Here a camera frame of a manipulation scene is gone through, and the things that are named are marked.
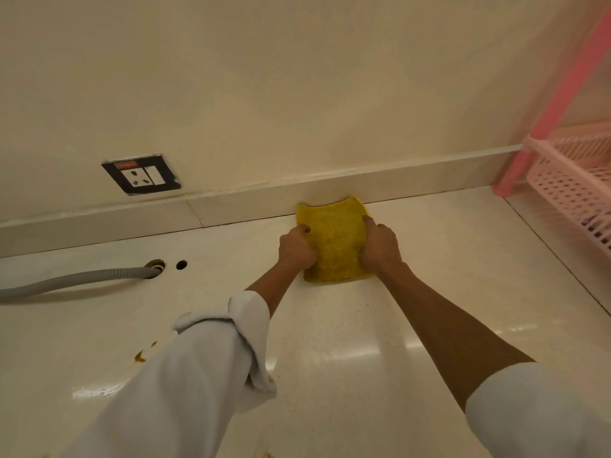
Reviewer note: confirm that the person's left hand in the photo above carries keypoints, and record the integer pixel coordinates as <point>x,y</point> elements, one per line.
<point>293,250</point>

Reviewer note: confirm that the person's left forearm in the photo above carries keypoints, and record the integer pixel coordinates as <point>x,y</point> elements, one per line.
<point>272,288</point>

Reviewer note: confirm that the person's right hand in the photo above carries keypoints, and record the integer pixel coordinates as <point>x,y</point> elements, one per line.
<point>382,250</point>

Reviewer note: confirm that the person's right forearm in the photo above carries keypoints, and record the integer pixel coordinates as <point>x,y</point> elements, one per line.
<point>444,329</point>

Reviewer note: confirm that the white shirt sleeve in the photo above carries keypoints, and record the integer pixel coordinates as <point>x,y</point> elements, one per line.
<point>186,376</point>
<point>534,414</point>

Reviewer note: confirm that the person's left thumb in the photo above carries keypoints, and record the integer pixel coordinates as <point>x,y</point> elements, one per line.
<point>304,229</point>

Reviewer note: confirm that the yellow cleaning cloth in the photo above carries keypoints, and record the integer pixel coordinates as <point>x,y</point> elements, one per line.
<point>336,243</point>

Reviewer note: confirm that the white left shirt sleeve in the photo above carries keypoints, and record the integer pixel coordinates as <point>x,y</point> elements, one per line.
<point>186,376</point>

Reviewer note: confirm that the white right shirt sleeve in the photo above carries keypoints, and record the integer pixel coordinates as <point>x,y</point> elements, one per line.
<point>534,414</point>

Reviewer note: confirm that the person's right thumb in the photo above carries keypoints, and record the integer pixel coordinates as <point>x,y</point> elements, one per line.
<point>369,225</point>

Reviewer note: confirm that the pink plastic rack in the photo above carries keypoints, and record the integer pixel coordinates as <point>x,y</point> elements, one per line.
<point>568,162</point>

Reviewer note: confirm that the black wall socket plate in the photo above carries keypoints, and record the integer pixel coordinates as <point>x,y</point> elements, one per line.
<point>141,174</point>

